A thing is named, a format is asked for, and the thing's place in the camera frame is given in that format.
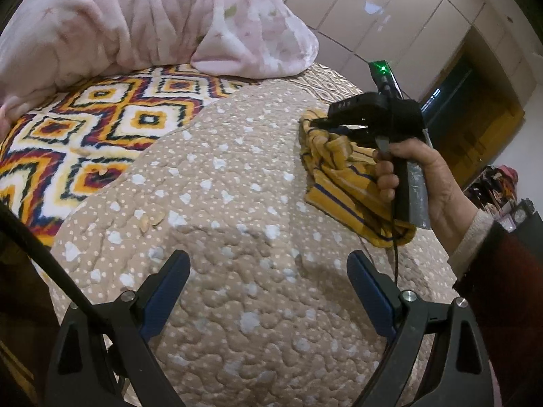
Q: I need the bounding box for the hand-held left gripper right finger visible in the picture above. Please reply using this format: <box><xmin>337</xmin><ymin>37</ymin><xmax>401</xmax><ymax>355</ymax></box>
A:
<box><xmin>347</xmin><ymin>250</ymin><xmax>497</xmax><ymax>407</ymax></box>

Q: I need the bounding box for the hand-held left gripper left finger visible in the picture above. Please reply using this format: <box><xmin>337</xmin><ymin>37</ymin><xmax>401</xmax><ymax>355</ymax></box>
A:
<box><xmin>44</xmin><ymin>249</ymin><xmax>191</xmax><ymax>407</ymax></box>

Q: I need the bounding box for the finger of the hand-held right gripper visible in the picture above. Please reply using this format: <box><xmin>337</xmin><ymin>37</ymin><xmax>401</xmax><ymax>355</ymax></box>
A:
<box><xmin>311</xmin><ymin>117</ymin><xmax>366</xmax><ymax>127</ymax></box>
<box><xmin>313</xmin><ymin>124</ymin><xmax>376</xmax><ymax>137</ymax></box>

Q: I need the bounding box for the yellow striped knit sweater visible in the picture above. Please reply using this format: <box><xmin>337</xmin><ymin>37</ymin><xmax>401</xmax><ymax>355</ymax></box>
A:
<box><xmin>299</xmin><ymin>109</ymin><xmax>418</xmax><ymax>249</ymax></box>

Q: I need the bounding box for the person's right forearm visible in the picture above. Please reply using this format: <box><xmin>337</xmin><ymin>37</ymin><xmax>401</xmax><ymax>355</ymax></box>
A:
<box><xmin>447</xmin><ymin>209</ymin><xmax>543</xmax><ymax>407</ymax></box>

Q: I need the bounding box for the pile of clothes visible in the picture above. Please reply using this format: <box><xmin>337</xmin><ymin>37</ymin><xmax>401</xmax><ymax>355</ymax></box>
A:
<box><xmin>484</xmin><ymin>163</ymin><xmax>520</xmax><ymax>204</ymax></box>

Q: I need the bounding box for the person's right hand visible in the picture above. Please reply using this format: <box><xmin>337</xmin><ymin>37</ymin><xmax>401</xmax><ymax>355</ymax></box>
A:
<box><xmin>373</xmin><ymin>143</ymin><xmax>480</xmax><ymax>253</ymax></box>

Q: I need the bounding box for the brown zigzag bed sheet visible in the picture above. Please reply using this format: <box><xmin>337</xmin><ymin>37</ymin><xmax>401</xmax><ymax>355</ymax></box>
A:
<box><xmin>293</xmin><ymin>63</ymin><xmax>371</xmax><ymax>106</ymax></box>

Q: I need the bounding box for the small beige scrap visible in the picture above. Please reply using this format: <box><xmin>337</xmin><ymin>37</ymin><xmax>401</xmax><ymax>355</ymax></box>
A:
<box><xmin>139</xmin><ymin>212</ymin><xmax>165</xmax><ymax>230</ymax></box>

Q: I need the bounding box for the wooden door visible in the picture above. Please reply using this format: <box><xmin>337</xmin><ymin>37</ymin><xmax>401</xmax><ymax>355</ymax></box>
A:
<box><xmin>418</xmin><ymin>44</ymin><xmax>527</xmax><ymax>170</ymax></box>

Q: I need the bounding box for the beige dotted quilt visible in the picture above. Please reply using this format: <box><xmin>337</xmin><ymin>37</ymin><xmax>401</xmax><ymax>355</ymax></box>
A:
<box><xmin>32</xmin><ymin>74</ymin><xmax>467</xmax><ymax>407</ymax></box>

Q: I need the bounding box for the glossy white wardrobe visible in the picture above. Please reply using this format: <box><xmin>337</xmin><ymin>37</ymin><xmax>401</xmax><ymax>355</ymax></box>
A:
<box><xmin>259</xmin><ymin>0</ymin><xmax>486</xmax><ymax>78</ymax></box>

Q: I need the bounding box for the white shoe rack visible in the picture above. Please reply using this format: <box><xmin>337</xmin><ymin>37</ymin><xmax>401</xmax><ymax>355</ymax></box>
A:
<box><xmin>467</xmin><ymin>178</ymin><xmax>520</xmax><ymax>219</ymax></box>

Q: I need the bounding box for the ornate dark table clock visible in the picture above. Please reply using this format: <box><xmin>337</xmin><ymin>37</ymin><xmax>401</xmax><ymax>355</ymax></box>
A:
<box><xmin>507</xmin><ymin>198</ymin><xmax>536</xmax><ymax>232</ymax></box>

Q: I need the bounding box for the colourful diamond pattern blanket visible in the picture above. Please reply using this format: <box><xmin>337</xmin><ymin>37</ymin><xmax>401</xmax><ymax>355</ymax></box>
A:
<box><xmin>0</xmin><ymin>64</ymin><xmax>259</xmax><ymax>249</ymax></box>

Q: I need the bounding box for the pink floral comforter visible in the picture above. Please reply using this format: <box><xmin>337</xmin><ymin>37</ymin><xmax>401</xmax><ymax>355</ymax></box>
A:
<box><xmin>0</xmin><ymin>0</ymin><xmax>320</xmax><ymax>121</ymax></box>

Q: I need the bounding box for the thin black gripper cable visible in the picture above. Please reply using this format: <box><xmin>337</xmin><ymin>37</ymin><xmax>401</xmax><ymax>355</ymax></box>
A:
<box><xmin>390</xmin><ymin>216</ymin><xmax>402</xmax><ymax>290</ymax></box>

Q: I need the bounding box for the thick black cable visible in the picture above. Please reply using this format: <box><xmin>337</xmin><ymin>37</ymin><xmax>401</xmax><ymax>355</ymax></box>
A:
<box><xmin>0</xmin><ymin>203</ymin><xmax>141</xmax><ymax>407</ymax></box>

